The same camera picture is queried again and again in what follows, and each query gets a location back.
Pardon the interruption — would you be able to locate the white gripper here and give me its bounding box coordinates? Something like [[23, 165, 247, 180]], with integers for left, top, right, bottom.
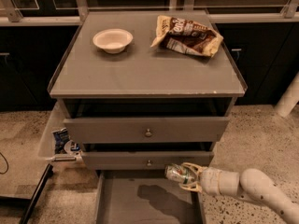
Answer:
[[179, 162, 221, 195]]

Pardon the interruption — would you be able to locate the green white 7up can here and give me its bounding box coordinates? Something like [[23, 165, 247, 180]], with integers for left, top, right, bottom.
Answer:
[[164, 164, 196, 185]]

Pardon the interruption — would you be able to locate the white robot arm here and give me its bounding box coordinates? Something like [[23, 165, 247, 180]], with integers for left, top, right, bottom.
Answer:
[[183, 78, 299, 224]]

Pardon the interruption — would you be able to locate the round top drawer knob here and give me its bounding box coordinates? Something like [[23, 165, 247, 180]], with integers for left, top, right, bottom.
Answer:
[[145, 129, 152, 137]]

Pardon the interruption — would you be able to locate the grey top drawer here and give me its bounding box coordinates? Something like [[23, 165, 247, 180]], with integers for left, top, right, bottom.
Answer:
[[64, 117, 229, 144]]

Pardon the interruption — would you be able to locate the grey drawer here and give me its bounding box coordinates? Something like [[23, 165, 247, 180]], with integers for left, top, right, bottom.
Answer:
[[81, 151, 214, 170], [94, 170, 206, 224], [64, 117, 229, 144]]

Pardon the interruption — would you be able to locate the grey bottom drawer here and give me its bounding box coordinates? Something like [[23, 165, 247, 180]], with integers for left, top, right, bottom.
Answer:
[[94, 170, 206, 224]]

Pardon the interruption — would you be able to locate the grey drawer cabinet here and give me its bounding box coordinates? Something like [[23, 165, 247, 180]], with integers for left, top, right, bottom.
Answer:
[[47, 9, 249, 179]]

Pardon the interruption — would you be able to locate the grey middle drawer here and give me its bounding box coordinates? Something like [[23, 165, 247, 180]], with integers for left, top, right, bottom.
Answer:
[[81, 151, 214, 170]]

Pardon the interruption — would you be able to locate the clear plastic bin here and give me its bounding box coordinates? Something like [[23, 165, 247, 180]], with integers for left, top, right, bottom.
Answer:
[[38, 103, 84, 168]]

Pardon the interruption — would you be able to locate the brown chip bag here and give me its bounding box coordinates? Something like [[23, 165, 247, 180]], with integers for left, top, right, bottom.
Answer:
[[151, 15, 223, 57]]

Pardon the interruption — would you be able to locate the white paper bowl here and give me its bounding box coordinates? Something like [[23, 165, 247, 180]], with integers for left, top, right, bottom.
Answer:
[[93, 29, 133, 54]]

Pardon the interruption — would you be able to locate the black floor rail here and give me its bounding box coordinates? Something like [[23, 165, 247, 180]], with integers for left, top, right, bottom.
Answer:
[[19, 164, 53, 224]]

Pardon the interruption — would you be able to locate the black cable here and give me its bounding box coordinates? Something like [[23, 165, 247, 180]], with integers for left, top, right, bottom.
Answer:
[[0, 152, 10, 175]]

